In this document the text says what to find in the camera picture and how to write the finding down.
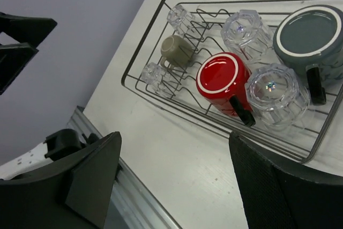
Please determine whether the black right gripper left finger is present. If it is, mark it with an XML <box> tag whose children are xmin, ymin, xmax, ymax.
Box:
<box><xmin>1</xmin><ymin>132</ymin><xmax>122</xmax><ymax>228</ymax></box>

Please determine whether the dark wire dish rack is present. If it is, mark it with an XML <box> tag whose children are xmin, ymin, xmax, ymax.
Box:
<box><xmin>121</xmin><ymin>0</ymin><xmax>342</xmax><ymax>164</ymax></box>

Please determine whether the red mug black handle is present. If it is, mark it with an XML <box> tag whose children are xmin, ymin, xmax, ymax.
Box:
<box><xmin>196</xmin><ymin>52</ymin><xmax>256</xmax><ymax>127</ymax></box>

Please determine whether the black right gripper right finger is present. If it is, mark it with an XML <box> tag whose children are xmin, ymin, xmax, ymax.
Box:
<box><xmin>229</xmin><ymin>131</ymin><xmax>342</xmax><ymax>228</ymax></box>

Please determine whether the clear small glass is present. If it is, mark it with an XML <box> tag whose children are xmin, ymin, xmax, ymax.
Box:
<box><xmin>167</xmin><ymin>4</ymin><xmax>196</xmax><ymax>36</ymax></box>
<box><xmin>141</xmin><ymin>62</ymin><xmax>173</xmax><ymax>98</ymax></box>

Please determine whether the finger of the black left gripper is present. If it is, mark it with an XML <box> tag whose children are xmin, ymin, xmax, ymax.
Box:
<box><xmin>1</xmin><ymin>12</ymin><xmax>57</xmax><ymax>48</ymax></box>
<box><xmin>1</xmin><ymin>43</ymin><xmax>39</xmax><ymax>94</ymax></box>

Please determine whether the grey-green mug black handle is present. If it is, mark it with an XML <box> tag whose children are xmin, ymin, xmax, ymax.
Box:
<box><xmin>273</xmin><ymin>5</ymin><xmax>342</xmax><ymax>106</ymax></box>

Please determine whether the aluminium table edge rail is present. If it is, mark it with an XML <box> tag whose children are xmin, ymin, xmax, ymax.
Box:
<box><xmin>66</xmin><ymin>105</ymin><xmax>188</xmax><ymax>229</ymax></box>

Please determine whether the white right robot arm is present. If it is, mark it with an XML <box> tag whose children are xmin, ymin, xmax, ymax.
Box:
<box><xmin>1</xmin><ymin>129</ymin><xmax>342</xmax><ymax>228</ymax></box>

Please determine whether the beige small cup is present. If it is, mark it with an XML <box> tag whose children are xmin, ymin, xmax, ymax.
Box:
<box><xmin>160</xmin><ymin>35</ymin><xmax>193</xmax><ymax>69</ymax></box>

